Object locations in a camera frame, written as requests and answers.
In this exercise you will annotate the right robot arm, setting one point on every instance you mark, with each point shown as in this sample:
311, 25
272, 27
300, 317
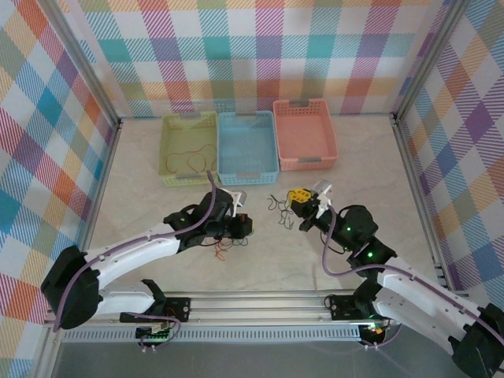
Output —
425, 291

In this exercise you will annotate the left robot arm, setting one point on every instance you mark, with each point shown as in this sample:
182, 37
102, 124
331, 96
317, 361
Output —
130, 248

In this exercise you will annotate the pink plastic basket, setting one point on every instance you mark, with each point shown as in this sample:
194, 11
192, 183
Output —
305, 134

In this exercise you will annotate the blue plastic basket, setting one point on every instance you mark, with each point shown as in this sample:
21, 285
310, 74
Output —
248, 145

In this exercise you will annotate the green plastic basket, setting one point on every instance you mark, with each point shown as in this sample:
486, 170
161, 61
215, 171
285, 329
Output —
185, 134

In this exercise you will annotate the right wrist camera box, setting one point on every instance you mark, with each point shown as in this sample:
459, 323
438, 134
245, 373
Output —
322, 189

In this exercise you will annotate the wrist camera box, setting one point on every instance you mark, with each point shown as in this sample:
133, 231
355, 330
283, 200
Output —
322, 189
236, 199

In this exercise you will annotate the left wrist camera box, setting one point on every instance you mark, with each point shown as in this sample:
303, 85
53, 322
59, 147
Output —
236, 199

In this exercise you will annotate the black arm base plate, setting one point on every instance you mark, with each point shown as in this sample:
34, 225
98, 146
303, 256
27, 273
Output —
179, 309
342, 307

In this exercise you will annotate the aluminium frame side rail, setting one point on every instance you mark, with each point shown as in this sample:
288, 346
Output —
106, 177
409, 165

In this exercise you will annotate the aluminium mounting rail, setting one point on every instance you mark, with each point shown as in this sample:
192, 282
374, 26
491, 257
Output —
256, 307

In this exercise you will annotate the aluminium frame post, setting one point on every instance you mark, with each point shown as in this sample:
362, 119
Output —
86, 59
429, 59

